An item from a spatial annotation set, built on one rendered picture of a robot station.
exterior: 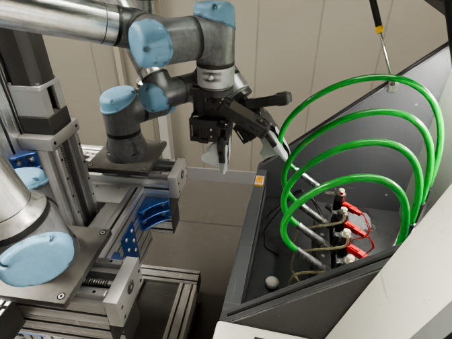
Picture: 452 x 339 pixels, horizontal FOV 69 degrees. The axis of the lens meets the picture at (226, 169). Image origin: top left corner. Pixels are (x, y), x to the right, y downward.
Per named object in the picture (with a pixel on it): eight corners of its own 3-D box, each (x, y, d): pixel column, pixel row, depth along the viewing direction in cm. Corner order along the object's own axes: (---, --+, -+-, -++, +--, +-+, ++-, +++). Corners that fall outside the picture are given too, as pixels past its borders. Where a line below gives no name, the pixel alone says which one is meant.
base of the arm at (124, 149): (98, 162, 113) (92, 136, 108) (116, 141, 126) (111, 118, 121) (140, 165, 112) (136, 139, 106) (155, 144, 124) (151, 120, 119)
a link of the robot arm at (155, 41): (124, 60, 62) (176, 52, 67) (148, 75, 54) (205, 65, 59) (116, 15, 57) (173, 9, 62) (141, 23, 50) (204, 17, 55)
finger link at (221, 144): (220, 155, 76) (220, 121, 71) (228, 156, 76) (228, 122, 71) (216, 166, 72) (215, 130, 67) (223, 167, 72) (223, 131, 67)
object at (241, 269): (255, 201, 135) (257, 168, 126) (266, 202, 134) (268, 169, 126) (221, 348, 84) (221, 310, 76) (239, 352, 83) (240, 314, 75)
